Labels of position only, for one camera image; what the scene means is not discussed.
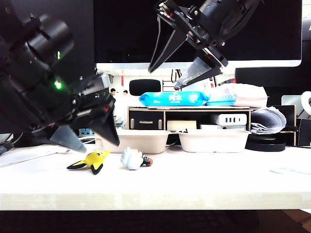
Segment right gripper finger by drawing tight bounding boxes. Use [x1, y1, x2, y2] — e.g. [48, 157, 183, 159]
[173, 56, 224, 90]
[147, 15, 188, 74]

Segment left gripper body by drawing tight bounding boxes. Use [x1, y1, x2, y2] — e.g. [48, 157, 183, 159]
[31, 88, 117, 133]

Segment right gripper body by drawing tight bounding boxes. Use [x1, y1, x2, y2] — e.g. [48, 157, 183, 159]
[154, 0, 229, 69]

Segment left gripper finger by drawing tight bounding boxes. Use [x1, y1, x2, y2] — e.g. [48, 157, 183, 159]
[49, 125, 87, 154]
[93, 106, 121, 147]

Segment yellow black-eared doll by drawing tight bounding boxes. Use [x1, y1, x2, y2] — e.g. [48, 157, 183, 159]
[66, 149, 111, 176]

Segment light blue white doll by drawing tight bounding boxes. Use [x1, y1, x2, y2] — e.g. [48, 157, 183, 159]
[120, 146, 154, 171]

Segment beige paper box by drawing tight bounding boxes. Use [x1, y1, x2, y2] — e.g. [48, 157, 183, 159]
[176, 129, 252, 154]
[101, 129, 172, 154]

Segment beige cardboard box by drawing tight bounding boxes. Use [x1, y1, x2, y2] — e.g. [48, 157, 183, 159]
[167, 119, 198, 133]

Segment flat white box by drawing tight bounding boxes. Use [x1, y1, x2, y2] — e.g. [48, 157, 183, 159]
[200, 124, 249, 131]

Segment black box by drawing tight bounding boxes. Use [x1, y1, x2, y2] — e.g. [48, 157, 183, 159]
[296, 118, 311, 147]

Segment black metal rack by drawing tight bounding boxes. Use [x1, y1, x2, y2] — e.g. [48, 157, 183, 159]
[162, 79, 182, 93]

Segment black wooden desk shelf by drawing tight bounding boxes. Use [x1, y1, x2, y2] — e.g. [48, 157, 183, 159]
[127, 104, 297, 147]

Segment blue wet wipes pack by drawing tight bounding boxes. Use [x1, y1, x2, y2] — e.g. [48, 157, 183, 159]
[138, 91, 210, 107]

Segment large silver-edged monitor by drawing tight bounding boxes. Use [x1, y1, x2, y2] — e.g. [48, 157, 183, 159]
[93, 0, 303, 93]

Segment black office chair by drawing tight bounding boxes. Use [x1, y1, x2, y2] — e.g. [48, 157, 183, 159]
[129, 79, 162, 97]

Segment pink tissue pack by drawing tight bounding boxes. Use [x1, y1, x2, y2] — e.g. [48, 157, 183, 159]
[206, 83, 269, 108]

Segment white USB charger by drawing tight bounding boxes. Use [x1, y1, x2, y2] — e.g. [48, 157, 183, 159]
[210, 113, 247, 127]

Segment black monitor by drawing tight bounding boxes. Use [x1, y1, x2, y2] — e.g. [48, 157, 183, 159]
[0, 0, 97, 148]

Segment dark monitor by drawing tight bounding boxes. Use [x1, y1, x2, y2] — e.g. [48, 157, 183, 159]
[235, 67, 311, 108]

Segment rolled paper bundle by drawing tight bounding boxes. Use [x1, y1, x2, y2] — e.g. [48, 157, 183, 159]
[250, 106, 288, 135]

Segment silver panel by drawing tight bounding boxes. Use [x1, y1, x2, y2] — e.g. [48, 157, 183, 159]
[281, 95, 302, 106]

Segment black round base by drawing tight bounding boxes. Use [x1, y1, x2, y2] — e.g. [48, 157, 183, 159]
[245, 133, 287, 153]

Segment grey white round device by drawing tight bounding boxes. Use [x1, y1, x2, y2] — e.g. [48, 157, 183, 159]
[301, 91, 311, 115]

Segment white cable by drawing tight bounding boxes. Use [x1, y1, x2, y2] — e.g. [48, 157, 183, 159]
[47, 137, 97, 155]

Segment hanging black straps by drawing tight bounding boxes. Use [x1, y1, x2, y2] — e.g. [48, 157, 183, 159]
[170, 68, 183, 84]

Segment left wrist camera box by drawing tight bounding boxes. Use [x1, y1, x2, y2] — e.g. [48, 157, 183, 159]
[93, 73, 112, 90]

